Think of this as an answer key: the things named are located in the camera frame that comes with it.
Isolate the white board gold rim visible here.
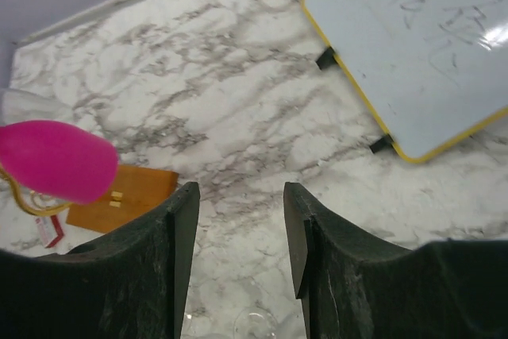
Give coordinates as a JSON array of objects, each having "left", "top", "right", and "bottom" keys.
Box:
[{"left": 302, "top": 0, "right": 507, "bottom": 163}]

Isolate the pink plastic wine glass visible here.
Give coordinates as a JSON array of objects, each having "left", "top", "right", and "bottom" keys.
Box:
[{"left": 1, "top": 120, "right": 119, "bottom": 204}]

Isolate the clear wine glass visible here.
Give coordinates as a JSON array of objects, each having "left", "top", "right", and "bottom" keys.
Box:
[
  {"left": 1, "top": 88, "right": 74, "bottom": 125},
  {"left": 233, "top": 307, "right": 277, "bottom": 339}
]

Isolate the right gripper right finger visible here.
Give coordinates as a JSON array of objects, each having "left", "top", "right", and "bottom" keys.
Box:
[{"left": 283, "top": 183, "right": 507, "bottom": 338}]

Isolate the gold wire glass rack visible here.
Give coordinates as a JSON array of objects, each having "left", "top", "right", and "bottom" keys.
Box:
[{"left": 1, "top": 165, "right": 179, "bottom": 233}]

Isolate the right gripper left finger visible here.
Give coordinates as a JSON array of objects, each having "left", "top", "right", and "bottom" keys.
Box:
[{"left": 1, "top": 182, "right": 200, "bottom": 338}]

